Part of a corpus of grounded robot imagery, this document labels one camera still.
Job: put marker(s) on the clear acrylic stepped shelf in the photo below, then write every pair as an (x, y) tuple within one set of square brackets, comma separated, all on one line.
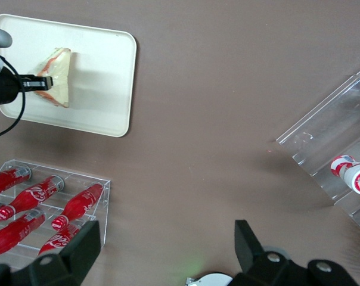
[(332, 125)]

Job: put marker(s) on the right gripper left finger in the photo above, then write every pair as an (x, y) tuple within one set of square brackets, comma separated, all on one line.
[(63, 265)]

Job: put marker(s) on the triangle sandwich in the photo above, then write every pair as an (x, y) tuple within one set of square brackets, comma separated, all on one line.
[(59, 71)]

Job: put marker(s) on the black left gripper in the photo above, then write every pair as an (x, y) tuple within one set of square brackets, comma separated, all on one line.
[(5, 89)]

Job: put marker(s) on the red cola bottle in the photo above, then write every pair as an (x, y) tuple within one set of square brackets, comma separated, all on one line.
[(81, 202), (16, 235), (60, 238), (7, 181), (34, 195)]

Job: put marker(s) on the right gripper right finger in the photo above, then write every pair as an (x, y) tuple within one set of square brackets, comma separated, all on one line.
[(257, 268)]

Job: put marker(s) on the clear acrylic bottle rack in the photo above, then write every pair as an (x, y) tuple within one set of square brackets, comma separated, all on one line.
[(104, 208)]

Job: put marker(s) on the red white yogurt bottle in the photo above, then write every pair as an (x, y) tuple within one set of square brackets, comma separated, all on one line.
[(353, 175)]

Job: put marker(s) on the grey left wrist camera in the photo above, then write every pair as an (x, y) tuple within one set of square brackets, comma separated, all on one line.
[(1, 38)]

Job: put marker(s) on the cream plastic tray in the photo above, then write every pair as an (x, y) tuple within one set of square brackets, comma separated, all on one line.
[(102, 74)]

